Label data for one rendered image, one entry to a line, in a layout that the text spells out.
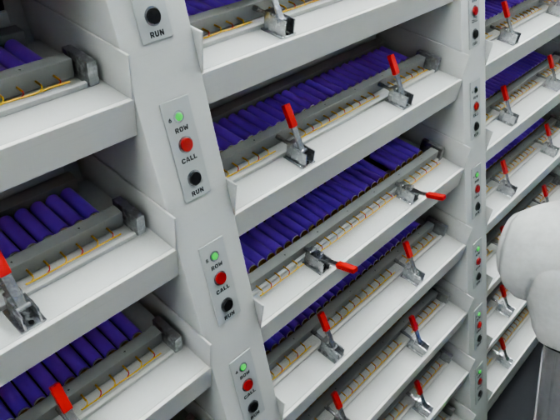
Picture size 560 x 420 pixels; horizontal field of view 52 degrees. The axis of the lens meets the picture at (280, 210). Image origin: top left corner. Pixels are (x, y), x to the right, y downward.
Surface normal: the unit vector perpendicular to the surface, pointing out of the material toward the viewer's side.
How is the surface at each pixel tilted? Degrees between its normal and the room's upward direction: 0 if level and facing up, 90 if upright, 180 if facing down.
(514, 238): 52
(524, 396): 0
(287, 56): 109
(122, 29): 90
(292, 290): 19
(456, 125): 90
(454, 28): 90
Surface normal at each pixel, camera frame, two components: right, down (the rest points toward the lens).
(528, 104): 0.08, -0.76
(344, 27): 0.73, 0.48
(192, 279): 0.71, 0.21
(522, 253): -0.85, -0.10
